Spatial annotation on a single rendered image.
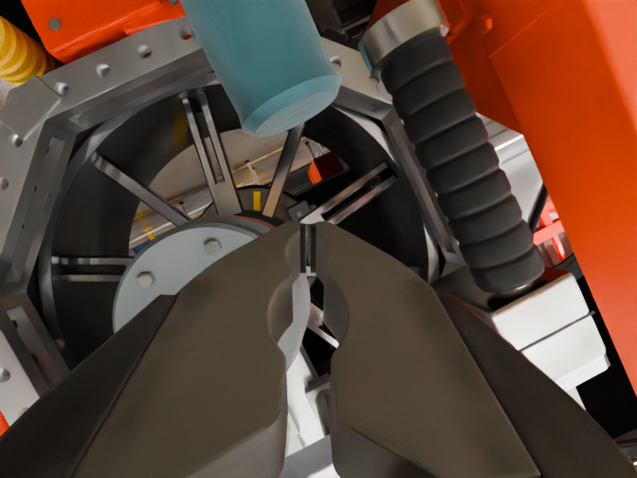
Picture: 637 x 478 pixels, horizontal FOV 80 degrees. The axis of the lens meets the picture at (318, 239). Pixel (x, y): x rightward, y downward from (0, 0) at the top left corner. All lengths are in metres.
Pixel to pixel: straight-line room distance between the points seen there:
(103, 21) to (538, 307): 0.44
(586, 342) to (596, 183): 0.31
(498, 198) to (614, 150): 0.30
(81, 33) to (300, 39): 0.24
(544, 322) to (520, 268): 0.03
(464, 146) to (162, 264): 0.19
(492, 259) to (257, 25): 0.22
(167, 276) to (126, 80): 0.24
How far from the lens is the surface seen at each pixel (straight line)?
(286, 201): 0.96
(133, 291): 0.28
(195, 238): 0.26
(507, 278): 0.21
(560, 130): 0.54
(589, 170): 0.53
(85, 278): 0.57
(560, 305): 0.23
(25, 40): 0.56
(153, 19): 0.47
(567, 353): 0.24
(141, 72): 0.45
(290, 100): 0.29
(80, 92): 0.47
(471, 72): 0.66
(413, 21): 0.21
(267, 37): 0.30
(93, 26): 0.47
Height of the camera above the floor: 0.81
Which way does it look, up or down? 4 degrees up
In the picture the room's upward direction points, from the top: 154 degrees clockwise
